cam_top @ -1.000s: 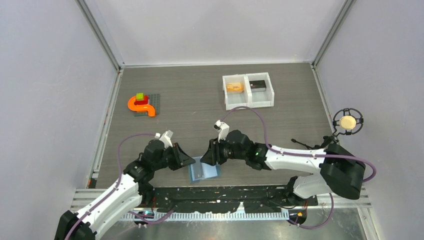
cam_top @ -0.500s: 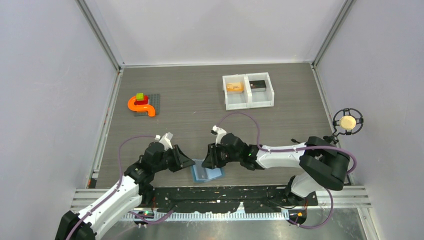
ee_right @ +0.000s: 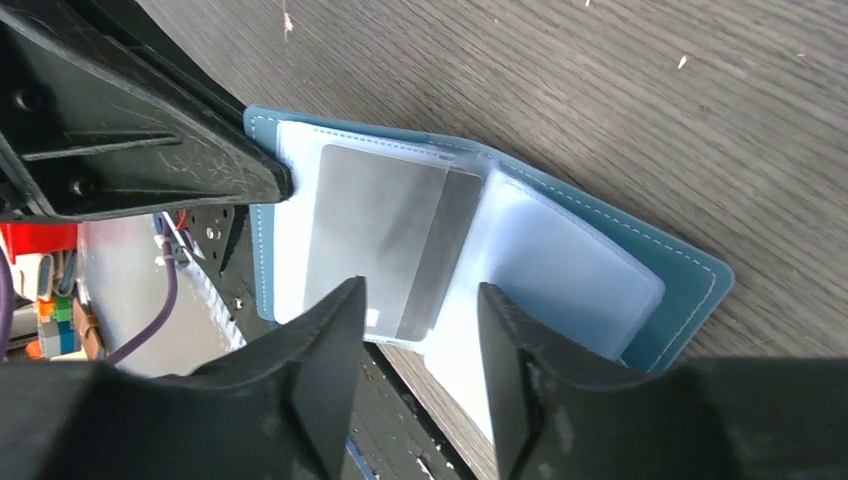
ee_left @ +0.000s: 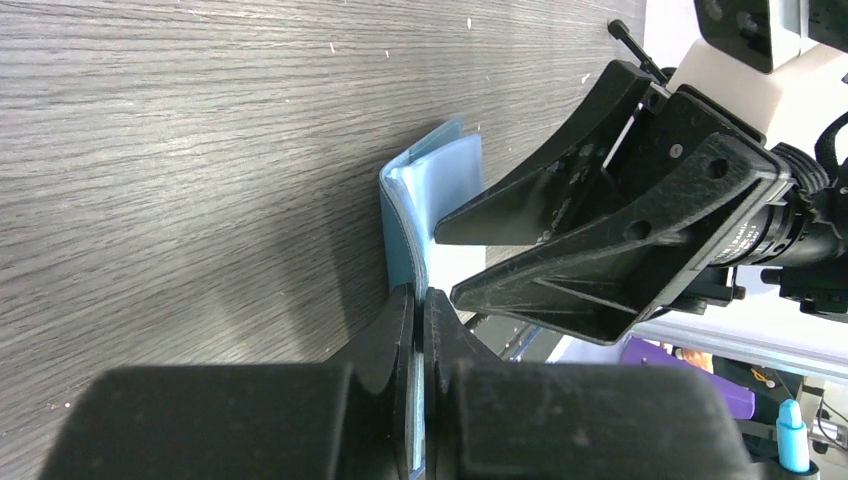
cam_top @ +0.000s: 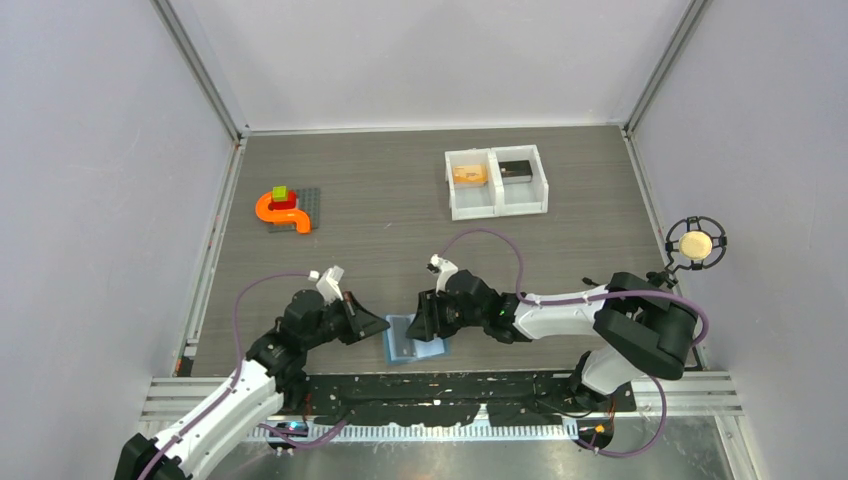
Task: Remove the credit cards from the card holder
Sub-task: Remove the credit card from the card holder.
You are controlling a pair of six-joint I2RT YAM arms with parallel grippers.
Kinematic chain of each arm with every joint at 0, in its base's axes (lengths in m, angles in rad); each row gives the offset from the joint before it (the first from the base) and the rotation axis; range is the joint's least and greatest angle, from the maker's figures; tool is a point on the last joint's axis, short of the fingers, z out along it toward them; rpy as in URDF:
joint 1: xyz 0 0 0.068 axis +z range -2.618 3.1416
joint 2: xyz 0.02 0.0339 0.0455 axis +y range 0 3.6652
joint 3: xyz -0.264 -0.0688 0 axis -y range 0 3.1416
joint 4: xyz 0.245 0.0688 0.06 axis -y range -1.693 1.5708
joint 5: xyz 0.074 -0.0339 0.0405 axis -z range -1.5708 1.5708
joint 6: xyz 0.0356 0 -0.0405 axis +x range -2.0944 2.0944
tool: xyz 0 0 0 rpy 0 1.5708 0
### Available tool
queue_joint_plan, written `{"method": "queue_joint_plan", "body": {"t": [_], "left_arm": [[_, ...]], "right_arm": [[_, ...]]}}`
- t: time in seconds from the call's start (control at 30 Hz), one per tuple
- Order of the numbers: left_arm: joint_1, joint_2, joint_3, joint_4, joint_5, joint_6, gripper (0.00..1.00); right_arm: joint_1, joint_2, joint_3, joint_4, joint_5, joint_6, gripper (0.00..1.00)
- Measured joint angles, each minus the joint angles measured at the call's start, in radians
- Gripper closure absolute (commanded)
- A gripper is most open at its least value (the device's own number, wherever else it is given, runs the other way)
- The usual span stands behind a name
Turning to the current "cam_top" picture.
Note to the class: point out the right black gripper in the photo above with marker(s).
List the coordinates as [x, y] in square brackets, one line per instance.
[428, 322]

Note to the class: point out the grey building baseplate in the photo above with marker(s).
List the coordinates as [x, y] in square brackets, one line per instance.
[308, 200]

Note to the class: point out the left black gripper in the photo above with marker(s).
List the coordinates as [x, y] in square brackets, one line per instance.
[365, 324]

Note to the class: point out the orange card stack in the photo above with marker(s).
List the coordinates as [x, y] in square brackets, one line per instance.
[469, 175]

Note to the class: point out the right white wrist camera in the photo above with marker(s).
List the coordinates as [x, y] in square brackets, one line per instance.
[442, 269]

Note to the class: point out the black credit card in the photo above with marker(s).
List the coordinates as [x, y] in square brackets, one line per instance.
[409, 348]

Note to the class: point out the red toy block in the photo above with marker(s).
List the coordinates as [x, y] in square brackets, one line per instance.
[288, 201]

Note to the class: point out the black card stack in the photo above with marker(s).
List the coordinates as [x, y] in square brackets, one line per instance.
[516, 171]

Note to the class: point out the black microphone with mount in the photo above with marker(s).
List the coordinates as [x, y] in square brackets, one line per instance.
[694, 243]

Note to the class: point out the orange curved toy piece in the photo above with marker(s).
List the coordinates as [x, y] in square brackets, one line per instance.
[296, 217]

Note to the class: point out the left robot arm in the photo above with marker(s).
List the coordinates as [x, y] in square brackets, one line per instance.
[269, 378]

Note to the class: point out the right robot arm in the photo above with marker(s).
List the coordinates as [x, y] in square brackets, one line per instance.
[647, 332]

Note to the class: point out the green toy cube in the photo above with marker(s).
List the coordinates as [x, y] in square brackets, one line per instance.
[279, 193]

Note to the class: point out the blue card holder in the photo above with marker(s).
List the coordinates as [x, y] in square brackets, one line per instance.
[396, 334]

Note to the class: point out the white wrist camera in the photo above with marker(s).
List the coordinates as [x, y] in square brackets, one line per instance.
[442, 269]
[328, 283]

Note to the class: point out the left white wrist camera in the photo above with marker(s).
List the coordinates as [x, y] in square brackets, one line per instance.
[328, 283]

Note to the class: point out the white two-compartment tray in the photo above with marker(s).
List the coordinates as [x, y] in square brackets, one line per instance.
[495, 199]

